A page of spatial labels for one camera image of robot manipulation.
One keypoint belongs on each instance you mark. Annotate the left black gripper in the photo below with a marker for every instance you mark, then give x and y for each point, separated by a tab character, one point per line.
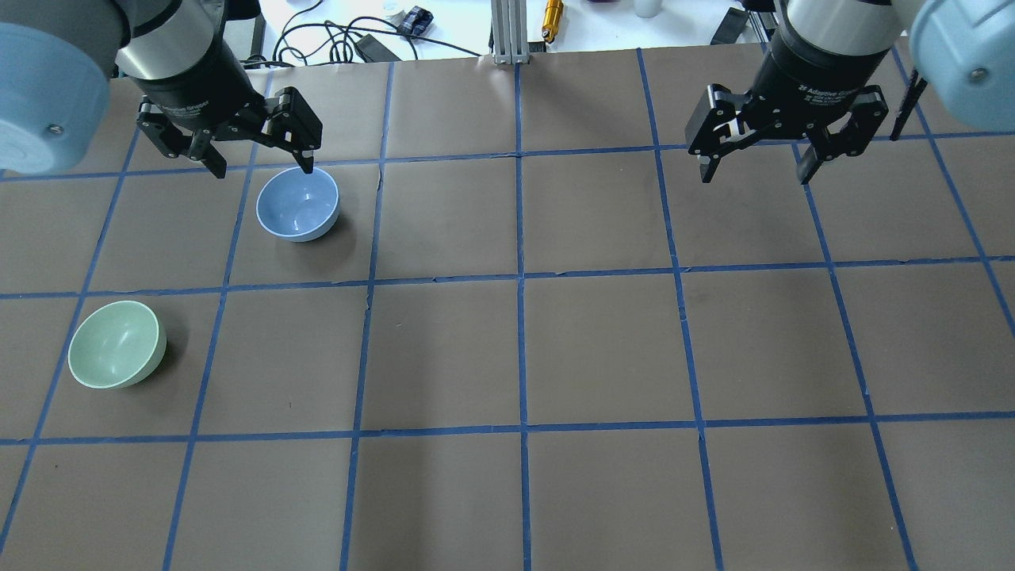
200	89

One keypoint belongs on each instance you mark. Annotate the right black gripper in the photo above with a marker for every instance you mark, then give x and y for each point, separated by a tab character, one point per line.
801	78

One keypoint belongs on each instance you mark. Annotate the green bowl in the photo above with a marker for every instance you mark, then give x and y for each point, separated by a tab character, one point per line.
117	346

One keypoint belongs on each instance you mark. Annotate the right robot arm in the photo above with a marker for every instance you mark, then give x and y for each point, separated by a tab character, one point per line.
964	49

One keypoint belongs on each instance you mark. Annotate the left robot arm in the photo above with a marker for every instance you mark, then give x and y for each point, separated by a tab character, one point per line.
59	57

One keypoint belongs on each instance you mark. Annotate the blue bowl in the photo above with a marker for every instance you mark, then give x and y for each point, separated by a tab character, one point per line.
298	207

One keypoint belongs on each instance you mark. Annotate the black power adapter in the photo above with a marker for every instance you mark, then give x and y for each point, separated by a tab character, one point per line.
371	50

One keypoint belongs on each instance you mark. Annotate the gold cylinder tool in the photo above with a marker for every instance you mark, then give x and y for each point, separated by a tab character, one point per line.
551	21

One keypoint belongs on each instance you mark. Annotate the aluminium frame post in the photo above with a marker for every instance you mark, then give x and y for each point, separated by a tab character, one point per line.
509	32

